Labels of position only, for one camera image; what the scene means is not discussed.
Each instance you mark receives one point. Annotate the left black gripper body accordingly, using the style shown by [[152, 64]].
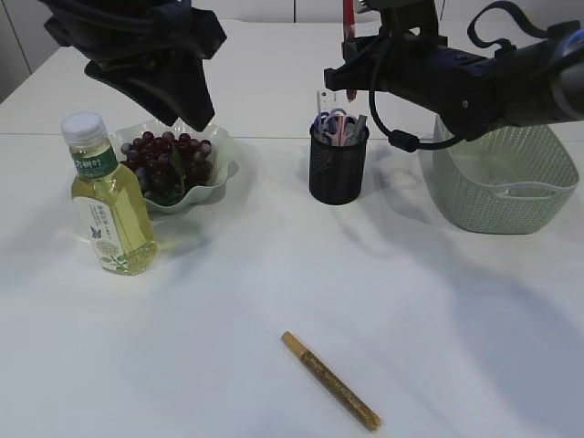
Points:
[[137, 39]]

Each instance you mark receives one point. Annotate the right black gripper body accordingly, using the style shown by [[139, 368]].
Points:
[[460, 87]]

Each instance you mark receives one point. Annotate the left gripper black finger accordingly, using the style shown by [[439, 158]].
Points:
[[169, 84]]

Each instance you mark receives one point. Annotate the purple artificial grape bunch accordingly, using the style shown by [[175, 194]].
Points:
[[168, 166]]

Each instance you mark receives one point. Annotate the silver glitter pen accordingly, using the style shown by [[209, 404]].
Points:
[[359, 128]]

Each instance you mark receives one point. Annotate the red glitter pen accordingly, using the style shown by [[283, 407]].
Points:
[[348, 46]]

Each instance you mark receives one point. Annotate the pink purple scissors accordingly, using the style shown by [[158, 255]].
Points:
[[340, 127]]

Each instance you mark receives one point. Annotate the clear plastic ruler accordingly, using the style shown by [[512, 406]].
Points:
[[326, 101]]

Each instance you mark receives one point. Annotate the yellow tea bottle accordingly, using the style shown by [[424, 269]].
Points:
[[107, 197]]

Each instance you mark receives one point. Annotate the blue scissors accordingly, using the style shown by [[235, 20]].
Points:
[[320, 128]]

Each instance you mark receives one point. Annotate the gold glitter pen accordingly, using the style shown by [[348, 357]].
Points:
[[340, 391]]

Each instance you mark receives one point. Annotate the clear plastic sheet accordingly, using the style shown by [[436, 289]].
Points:
[[501, 179]]

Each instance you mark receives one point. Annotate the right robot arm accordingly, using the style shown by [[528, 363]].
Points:
[[541, 84]]

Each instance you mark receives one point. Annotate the green translucent wavy plate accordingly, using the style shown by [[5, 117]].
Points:
[[222, 157]]

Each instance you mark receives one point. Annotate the green plastic basket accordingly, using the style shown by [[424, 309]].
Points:
[[536, 152]]

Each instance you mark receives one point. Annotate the black mesh pen holder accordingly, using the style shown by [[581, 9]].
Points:
[[336, 172]]

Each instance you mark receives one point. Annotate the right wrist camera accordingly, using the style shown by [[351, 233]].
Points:
[[399, 16]]

